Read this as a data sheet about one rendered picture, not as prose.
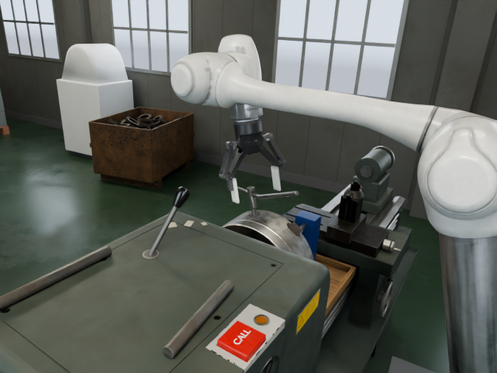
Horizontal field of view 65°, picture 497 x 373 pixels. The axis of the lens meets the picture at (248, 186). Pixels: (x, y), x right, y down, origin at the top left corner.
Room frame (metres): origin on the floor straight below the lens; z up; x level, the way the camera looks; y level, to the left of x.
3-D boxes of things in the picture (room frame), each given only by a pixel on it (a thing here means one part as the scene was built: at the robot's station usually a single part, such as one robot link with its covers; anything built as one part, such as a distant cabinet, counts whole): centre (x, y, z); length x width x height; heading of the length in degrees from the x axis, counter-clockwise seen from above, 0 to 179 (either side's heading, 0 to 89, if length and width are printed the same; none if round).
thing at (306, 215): (1.29, -0.23, 1.00); 0.08 x 0.06 x 0.23; 58
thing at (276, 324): (0.52, -0.01, 1.23); 0.13 x 0.08 x 0.06; 148
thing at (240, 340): (0.50, 0.00, 1.26); 0.06 x 0.06 x 0.02; 58
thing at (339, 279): (1.24, -0.20, 0.89); 0.36 x 0.30 x 0.04; 58
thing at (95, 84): (5.21, 2.09, 0.73); 0.74 x 0.67 x 1.45; 63
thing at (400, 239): (1.54, -0.42, 0.90); 0.53 x 0.30 x 0.06; 58
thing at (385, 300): (1.42, -0.59, 0.73); 0.27 x 0.12 x 0.27; 148
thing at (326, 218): (1.51, -0.38, 0.95); 0.43 x 0.18 x 0.04; 58
